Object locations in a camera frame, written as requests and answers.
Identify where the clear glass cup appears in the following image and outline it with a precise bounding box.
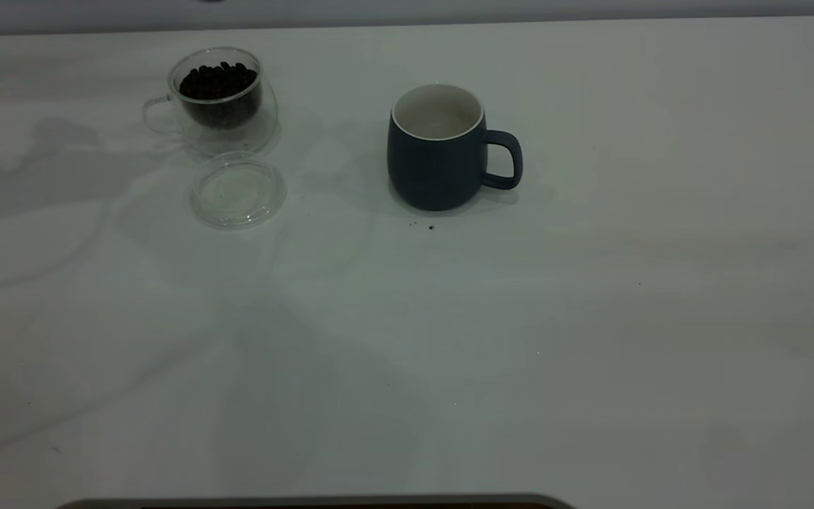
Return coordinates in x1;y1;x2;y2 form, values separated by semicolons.
141;47;281;158

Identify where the coffee bean pile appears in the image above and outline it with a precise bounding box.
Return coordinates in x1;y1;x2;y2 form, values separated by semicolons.
179;62;261;131

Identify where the clear glass lid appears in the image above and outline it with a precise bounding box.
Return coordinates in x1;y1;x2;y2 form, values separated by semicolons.
190;151;288;230

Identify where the grey ceramic mug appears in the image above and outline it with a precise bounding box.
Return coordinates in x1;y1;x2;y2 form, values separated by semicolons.
387;83;524;212

